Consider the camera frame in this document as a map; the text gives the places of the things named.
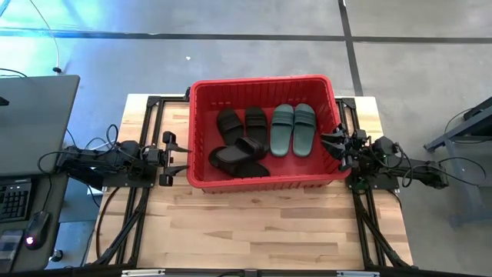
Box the black aluminium frame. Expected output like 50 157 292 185
334 97 414 269
91 95 191 266

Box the grey laptop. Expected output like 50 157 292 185
0 74 81 178

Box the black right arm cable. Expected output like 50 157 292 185
399 144 487 189

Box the silver metal bracket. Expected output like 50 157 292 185
337 270 381 277
121 269 166 277

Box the black computer mouse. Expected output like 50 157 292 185
23 210 51 251

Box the red plastic bin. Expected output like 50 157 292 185
187 74 351 193

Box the black frame crossbar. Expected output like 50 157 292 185
0 263 492 277

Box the black table cable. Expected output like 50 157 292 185
95 186 121 259

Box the thin white cable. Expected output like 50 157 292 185
28 0 62 73

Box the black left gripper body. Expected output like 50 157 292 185
144 131 178 188

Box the green rubber slide sandal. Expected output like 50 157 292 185
292 102 317 158
269 103 295 158

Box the black rubber slide sandal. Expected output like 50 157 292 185
208 145 271 179
244 106 270 149
215 107 244 146
214 136 267 167

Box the dark grey desk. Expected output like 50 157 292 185
0 171 71 273

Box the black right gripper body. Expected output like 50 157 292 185
337 125 372 171

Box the black keyboard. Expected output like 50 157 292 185
0 177 34 224

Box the blue-grey metal cart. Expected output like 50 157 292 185
424 95 492 228

